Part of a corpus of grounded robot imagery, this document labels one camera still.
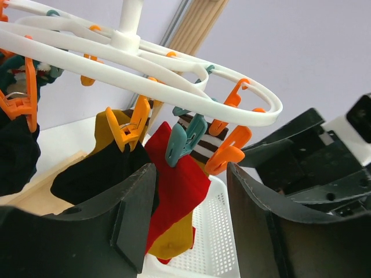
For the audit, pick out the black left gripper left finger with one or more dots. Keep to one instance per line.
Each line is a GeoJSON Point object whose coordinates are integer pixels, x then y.
{"type": "Point", "coordinates": [105, 236]}

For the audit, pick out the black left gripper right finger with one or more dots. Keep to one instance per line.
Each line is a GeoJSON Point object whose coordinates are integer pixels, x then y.
{"type": "Point", "coordinates": [276, 237]}

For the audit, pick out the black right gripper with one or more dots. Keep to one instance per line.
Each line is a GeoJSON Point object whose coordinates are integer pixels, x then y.
{"type": "Point", "coordinates": [311, 166]}

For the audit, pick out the black sock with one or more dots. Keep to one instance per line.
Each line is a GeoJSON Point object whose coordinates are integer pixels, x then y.
{"type": "Point", "coordinates": [20, 152]}
{"type": "Point", "coordinates": [98, 173]}

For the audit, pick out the red christmas sock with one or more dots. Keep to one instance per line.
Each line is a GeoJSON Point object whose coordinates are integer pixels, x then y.
{"type": "Point", "coordinates": [174, 185]}

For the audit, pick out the orange clothes clip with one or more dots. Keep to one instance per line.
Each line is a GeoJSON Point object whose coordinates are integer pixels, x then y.
{"type": "Point", "coordinates": [229, 150]}
{"type": "Point", "coordinates": [129, 133]}

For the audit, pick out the dark teal sock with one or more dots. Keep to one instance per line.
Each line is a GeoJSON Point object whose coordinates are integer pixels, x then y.
{"type": "Point", "coordinates": [13, 75]}

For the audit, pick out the white plastic clip hanger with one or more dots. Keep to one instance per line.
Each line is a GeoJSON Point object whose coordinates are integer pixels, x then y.
{"type": "Point", "coordinates": [120, 58]}

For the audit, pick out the teal clothes clip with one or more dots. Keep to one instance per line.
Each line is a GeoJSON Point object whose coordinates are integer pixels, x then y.
{"type": "Point", "coordinates": [181, 142]}

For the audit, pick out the white plastic basket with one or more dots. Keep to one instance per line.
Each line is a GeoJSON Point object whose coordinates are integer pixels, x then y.
{"type": "Point", "coordinates": [214, 253]}

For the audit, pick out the mustard yellow sock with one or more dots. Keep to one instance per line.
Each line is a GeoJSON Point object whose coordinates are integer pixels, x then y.
{"type": "Point", "coordinates": [104, 130]}
{"type": "Point", "coordinates": [179, 231]}

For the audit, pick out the wooden hanging rack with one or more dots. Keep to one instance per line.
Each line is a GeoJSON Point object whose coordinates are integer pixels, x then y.
{"type": "Point", "coordinates": [191, 30]}

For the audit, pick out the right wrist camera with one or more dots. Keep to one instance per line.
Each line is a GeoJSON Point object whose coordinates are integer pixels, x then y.
{"type": "Point", "coordinates": [353, 129]}

